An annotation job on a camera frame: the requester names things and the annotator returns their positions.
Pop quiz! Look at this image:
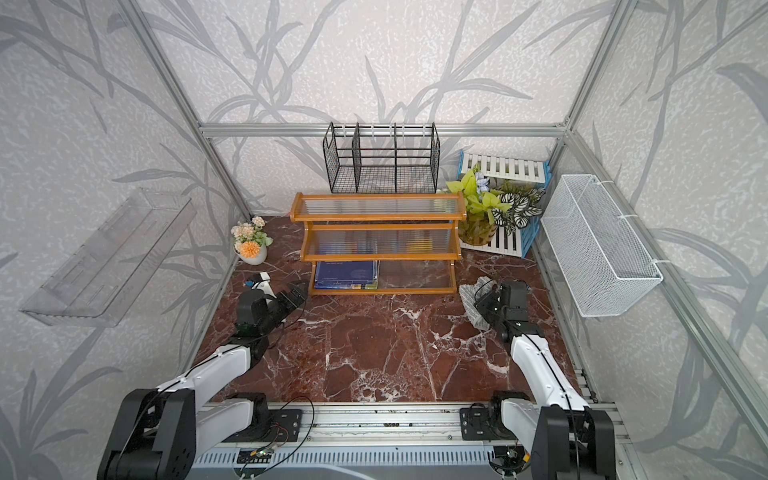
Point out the blue Animal Farm book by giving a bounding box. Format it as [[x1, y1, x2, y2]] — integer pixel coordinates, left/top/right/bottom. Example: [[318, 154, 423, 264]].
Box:
[[314, 281, 378, 290]]

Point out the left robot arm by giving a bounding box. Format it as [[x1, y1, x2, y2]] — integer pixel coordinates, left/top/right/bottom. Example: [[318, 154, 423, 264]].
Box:
[[97, 281, 309, 479]]

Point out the white blue slatted crate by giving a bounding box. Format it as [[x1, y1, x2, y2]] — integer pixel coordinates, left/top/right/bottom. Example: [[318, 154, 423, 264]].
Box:
[[458, 151, 552, 258]]

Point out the white pot with flowers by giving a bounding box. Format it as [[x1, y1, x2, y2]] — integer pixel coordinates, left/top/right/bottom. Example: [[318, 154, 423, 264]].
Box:
[[230, 216, 273, 266]]

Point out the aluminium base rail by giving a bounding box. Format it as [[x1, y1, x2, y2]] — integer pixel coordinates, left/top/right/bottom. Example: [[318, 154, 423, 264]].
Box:
[[122, 400, 631, 450]]

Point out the orange wooden bookshelf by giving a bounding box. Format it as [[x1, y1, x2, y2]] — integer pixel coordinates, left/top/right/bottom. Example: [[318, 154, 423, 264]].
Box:
[[290, 193, 467, 296]]

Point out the grey fluffy cloth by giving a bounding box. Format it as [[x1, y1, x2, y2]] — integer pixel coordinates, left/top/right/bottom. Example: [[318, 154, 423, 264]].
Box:
[[458, 276, 496, 331]]

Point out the black cable on rail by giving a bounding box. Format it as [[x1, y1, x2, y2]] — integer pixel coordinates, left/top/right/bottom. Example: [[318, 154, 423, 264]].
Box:
[[236, 393, 316, 478]]

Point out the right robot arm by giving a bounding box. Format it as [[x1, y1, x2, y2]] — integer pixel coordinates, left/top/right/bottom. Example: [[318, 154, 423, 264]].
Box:
[[459, 278, 617, 479]]

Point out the green potted plant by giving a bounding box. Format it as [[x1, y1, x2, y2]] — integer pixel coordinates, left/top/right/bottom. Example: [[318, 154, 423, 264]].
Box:
[[443, 167, 545, 246]]

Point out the clear acrylic wall shelf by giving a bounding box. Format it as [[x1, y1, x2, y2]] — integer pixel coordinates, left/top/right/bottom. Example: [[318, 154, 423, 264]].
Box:
[[20, 188, 197, 328]]

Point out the black wire mesh organizer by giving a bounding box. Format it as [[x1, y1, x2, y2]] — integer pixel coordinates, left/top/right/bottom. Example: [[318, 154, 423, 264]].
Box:
[[322, 123, 441, 194]]

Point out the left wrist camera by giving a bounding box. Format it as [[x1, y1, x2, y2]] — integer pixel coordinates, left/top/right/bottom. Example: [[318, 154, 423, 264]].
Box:
[[244, 272, 274, 296]]

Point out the dark blue book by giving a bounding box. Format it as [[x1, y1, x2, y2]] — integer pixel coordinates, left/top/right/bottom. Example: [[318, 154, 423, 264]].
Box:
[[314, 260, 379, 284]]

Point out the white wire wall basket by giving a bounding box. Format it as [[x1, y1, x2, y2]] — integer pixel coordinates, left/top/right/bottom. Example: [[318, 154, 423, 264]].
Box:
[[542, 174, 663, 317]]

